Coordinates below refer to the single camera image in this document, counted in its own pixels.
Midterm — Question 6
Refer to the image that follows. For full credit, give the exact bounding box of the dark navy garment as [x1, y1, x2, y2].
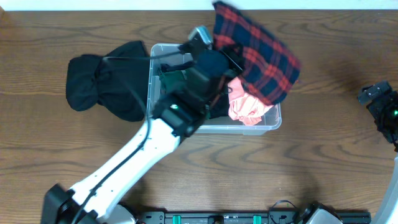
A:
[160, 61, 194, 73]

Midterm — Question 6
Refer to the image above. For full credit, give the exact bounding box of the pink t-shirt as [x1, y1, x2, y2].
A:
[228, 77, 273, 126]

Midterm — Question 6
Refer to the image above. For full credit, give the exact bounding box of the black camera cable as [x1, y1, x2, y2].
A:
[269, 199, 299, 224]
[71, 51, 190, 224]

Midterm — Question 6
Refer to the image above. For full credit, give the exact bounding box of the clear plastic storage container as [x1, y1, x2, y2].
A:
[147, 44, 282, 138]

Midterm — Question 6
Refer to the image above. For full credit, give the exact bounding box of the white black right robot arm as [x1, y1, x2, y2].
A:
[293, 81, 397, 224]

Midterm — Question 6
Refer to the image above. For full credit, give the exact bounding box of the red navy plaid shirt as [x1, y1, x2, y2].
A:
[213, 1, 300, 105]

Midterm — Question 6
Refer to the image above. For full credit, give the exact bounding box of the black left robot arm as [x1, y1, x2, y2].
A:
[41, 47, 243, 223]

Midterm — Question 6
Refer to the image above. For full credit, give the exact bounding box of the black left camera cable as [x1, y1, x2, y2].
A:
[71, 51, 190, 224]

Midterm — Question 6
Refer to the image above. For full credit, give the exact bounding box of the dark green garment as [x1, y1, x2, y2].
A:
[159, 70, 187, 94]

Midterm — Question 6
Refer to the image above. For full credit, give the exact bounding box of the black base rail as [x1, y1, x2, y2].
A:
[136, 210, 373, 224]

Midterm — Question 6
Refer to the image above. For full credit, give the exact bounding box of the black right camera cable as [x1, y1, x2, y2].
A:
[269, 199, 299, 224]

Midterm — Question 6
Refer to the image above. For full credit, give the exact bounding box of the black shirt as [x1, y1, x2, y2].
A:
[66, 40, 150, 122]

